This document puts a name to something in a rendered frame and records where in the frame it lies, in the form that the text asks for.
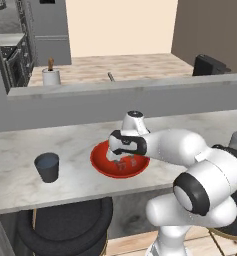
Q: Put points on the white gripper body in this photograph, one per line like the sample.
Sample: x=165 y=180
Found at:
x=113 y=155

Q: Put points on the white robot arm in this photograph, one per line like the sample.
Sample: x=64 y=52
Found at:
x=190 y=156

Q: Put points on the red bowl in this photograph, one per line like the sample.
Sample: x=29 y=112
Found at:
x=103 y=163

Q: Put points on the clear ice cube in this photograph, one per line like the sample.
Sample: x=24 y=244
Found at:
x=122 y=166
x=133 y=162

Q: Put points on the black round stool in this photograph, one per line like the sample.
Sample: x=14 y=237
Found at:
x=235 y=230
x=66 y=223

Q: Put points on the white paper towel roll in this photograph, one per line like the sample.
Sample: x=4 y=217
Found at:
x=51 y=76

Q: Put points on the black toaster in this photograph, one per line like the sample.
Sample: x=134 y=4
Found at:
x=208 y=65

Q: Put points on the grey tall cupboard run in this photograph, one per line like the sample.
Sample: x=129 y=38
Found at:
x=51 y=31

